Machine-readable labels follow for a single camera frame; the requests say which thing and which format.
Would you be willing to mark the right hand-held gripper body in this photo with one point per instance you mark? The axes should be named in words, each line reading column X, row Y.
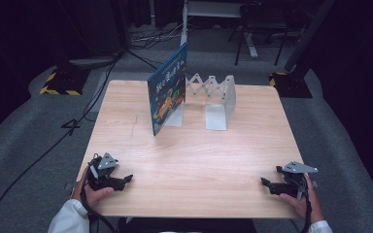
column 296, row 178

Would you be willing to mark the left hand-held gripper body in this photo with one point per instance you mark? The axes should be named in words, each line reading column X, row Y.
column 105, row 165

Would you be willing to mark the clear expandable bookend rack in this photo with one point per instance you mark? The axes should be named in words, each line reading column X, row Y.
column 217, row 116

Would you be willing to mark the blue cartoon picture book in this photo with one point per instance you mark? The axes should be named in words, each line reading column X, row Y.
column 166, row 93

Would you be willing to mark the person's left hand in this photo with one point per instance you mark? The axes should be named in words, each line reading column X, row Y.
column 94, row 194

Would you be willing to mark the person's right hand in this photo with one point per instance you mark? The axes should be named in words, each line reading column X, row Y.
column 311, row 204

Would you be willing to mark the person's right white sleeve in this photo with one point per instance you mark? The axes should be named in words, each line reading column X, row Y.
column 320, row 227

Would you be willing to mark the person's white sleeve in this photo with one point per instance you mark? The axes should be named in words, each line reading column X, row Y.
column 66, row 218
column 320, row 227

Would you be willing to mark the person's left white sleeve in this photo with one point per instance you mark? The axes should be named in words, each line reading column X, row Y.
column 66, row 218

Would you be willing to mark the yellow black striped stand base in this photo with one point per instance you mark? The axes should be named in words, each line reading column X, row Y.
column 291, row 85
column 63, row 82

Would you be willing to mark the black slanted stand pole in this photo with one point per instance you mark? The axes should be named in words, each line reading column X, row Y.
column 307, row 35

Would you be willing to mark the black chair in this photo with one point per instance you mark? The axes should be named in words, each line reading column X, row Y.
column 259, row 22

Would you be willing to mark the white desk frame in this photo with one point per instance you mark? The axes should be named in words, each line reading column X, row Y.
column 184, row 29

